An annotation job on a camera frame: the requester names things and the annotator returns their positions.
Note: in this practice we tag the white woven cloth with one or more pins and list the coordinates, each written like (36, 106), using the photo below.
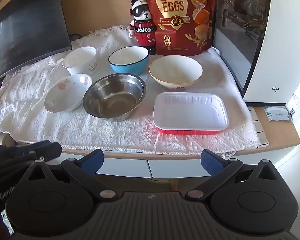
(27, 100)

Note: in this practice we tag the red snack bag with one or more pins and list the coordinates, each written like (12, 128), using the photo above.
(175, 30)

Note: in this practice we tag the stainless steel bowl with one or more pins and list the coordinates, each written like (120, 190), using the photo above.
(110, 100)

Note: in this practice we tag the tall white printed bowl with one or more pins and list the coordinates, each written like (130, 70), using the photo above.
(77, 63)

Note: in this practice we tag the shallow white floral bowl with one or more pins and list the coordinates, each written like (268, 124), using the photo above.
(65, 92)

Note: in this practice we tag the white drawer front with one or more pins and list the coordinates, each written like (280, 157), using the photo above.
(125, 167)

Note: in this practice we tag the black curved monitor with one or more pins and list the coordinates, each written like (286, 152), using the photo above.
(27, 30)

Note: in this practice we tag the white computer case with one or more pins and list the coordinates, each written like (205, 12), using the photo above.
(272, 55)

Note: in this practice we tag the wide white gold-rimmed bowl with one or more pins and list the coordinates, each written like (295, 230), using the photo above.
(175, 70)

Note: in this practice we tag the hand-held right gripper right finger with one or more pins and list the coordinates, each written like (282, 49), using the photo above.
(211, 162)

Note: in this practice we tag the bear figurine with goggles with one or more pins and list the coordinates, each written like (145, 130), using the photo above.
(143, 32)

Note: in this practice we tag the green and white sachet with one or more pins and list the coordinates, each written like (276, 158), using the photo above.
(277, 113)

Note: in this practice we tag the red white plastic tray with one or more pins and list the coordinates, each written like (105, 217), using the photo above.
(190, 112)

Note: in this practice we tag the beige leather cushion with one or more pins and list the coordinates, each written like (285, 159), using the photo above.
(0, 138)

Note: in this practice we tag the blue enamel bowl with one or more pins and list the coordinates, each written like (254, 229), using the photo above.
(130, 67)

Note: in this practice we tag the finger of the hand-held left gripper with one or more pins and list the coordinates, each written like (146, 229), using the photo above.
(51, 150)
(10, 166)

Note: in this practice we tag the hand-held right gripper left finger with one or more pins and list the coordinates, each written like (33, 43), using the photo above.
(92, 162)

